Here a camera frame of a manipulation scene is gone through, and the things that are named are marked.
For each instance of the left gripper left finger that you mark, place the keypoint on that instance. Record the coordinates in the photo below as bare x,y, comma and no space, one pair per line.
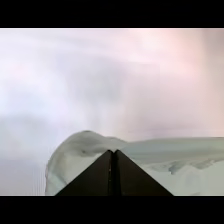
93,180

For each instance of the light blue shirt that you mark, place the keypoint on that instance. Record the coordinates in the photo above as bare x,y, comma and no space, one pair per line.
173,163

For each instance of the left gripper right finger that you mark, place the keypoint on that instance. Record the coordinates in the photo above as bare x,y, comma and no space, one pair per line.
136,180

